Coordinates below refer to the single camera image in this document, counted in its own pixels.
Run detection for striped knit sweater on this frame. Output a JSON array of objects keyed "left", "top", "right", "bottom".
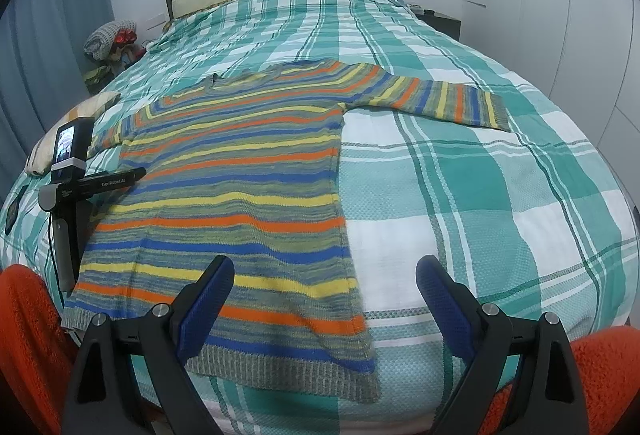
[{"left": 62, "top": 59, "right": 509, "bottom": 403}]

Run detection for orange fleece clothing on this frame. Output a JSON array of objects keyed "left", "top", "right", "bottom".
[{"left": 1, "top": 265, "right": 78, "bottom": 434}]

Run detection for clothes pile beside bed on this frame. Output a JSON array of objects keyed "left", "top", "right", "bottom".
[{"left": 82, "top": 20, "right": 146, "bottom": 91}]

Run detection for cream orange striped pillow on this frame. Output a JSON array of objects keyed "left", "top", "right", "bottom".
[{"left": 24, "top": 91, "right": 120, "bottom": 177}]

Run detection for dark phone on bed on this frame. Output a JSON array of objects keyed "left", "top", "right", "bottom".
[{"left": 4, "top": 184, "right": 28, "bottom": 235}]

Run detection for teal plaid bed cover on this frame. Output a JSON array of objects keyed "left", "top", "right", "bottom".
[{"left": 1, "top": 0, "right": 639, "bottom": 434}]

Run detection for blue curtain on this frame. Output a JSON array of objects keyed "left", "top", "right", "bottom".
[{"left": 1, "top": 0, "right": 113, "bottom": 198}]

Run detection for dark bedside table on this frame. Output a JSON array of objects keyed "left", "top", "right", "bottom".
[{"left": 416, "top": 10, "right": 461, "bottom": 40}]

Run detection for white wardrobe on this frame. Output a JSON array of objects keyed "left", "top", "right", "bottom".
[{"left": 461, "top": 0, "right": 639, "bottom": 184}]

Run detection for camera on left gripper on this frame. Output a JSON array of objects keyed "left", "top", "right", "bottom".
[{"left": 51, "top": 117, "right": 94, "bottom": 184}]

